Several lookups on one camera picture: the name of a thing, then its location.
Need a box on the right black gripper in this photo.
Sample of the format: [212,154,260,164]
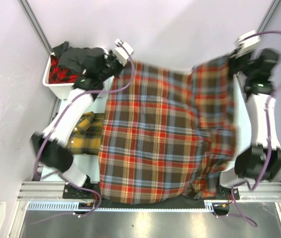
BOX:
[225,46,255,78]

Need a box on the red brown plaid shirt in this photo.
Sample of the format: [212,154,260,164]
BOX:
[98,55,236,204]

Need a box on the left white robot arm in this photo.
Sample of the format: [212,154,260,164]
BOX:
[31,46,133,198]

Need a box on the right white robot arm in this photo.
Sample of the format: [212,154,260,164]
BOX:
[210,48,281,199]

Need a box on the red black checked shirt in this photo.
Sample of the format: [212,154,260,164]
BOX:
[48,55,79,84]

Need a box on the white plastic laundry bin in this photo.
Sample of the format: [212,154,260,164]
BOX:
[42,48,111,100]

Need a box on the folded yellow plaid shirt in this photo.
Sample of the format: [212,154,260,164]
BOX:
[67,112,105,155]

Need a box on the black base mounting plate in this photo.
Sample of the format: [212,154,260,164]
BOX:
[62,182,233,213]

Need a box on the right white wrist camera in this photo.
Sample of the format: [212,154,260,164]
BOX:
[235,30,260,57]

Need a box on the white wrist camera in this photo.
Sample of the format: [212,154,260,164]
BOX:
[112,39,134,66]
[235,30,260,57]

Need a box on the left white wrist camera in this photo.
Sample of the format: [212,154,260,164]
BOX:
[112,39,134,66]

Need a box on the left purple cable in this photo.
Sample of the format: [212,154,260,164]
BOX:
[30,56,136,225]

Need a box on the white slotted cable duct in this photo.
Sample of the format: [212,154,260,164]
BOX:
[28,201,214,212]

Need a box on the aluminium frame rail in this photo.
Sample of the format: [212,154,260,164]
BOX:
[18,181,281,202]

